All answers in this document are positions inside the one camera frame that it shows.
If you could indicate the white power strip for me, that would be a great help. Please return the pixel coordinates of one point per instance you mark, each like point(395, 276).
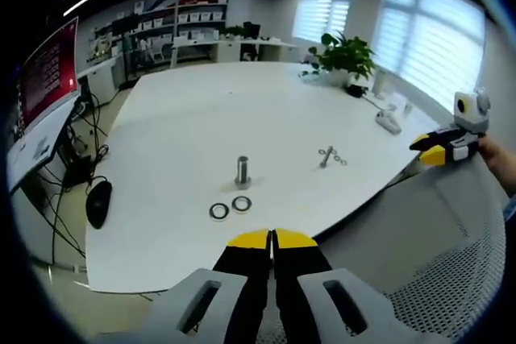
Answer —
point(388, 121)

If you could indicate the large metal washer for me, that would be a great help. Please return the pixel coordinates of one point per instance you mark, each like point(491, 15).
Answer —
point(219, 211)
point(242, 204)

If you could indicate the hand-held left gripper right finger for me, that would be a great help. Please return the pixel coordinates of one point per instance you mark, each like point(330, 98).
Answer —
point(306, 279)

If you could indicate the lying metal bolt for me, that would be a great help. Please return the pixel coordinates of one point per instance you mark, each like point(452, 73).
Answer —
point(326, 156)

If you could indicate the metal threaded stud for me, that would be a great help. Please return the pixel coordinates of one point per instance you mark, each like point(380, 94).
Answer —
point(243, 172)

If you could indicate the white background desk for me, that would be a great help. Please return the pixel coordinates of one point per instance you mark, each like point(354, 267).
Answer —
point(238, 48)

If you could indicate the white storage shelf with boxes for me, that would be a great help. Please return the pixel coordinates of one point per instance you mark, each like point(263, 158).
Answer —
point(169, 21)

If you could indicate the white mesh office chair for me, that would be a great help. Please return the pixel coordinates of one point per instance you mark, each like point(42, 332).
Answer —
point(443, 247)

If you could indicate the person's right hand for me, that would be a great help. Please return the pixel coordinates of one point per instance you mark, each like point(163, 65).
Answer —
point(498, 158)

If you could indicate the black computer mouse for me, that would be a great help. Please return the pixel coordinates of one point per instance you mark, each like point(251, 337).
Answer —
point(99, 205)

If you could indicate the window blinds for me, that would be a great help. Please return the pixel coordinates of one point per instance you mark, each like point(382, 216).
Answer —
point(403, 17)

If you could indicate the green potted plant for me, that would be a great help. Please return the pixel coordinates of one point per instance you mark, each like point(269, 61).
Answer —
point(346, 56)

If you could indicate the small black box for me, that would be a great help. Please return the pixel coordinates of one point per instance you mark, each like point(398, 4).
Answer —
point(356, 90)

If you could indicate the computer monitor with red screen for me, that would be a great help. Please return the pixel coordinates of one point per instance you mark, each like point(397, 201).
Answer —
point(48, 74)

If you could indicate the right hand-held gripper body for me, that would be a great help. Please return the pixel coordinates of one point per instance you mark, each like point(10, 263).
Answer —
point(471, 116)

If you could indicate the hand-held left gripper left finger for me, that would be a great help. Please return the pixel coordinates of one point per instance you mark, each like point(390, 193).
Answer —
point(238, 279)

